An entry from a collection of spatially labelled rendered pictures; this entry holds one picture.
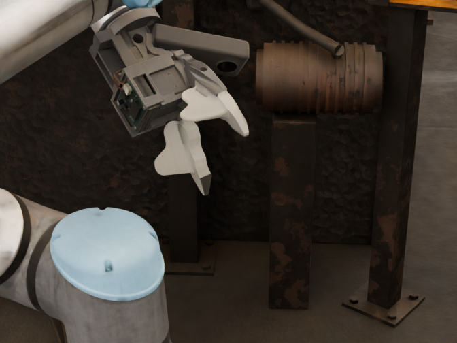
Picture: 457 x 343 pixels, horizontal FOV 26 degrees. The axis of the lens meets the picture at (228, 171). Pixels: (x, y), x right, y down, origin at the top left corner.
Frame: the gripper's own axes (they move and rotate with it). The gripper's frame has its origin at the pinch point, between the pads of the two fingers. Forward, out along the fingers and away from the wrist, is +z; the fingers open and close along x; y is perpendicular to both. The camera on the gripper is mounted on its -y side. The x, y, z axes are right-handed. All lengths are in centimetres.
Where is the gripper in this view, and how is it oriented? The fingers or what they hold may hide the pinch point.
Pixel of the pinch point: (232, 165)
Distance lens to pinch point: 108.9
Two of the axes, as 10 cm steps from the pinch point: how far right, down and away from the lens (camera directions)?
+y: -8.1, 3.5, -4.6
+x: 3.0, -4.3, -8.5
